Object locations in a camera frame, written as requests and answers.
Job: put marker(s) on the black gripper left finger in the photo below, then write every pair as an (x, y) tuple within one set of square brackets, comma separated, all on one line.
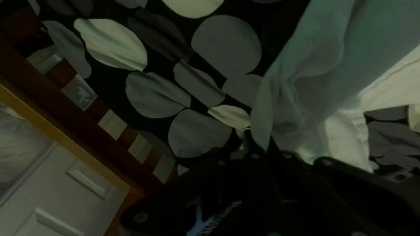
[(204, 197)]

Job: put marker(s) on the white dresser with drawers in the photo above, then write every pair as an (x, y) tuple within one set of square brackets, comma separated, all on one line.
[(56, 197)]

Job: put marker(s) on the wooden bunk bed frame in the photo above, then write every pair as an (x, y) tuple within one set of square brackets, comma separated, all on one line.
[(78, 126)]

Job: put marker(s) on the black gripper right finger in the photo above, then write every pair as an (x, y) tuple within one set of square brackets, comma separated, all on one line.
[(341, 201)]

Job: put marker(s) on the dark pebble pattern bedspread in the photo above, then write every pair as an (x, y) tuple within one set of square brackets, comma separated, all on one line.
[(227, 43)]

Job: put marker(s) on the white pillowcase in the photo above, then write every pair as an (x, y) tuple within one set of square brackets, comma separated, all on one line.
[(332, 66)]

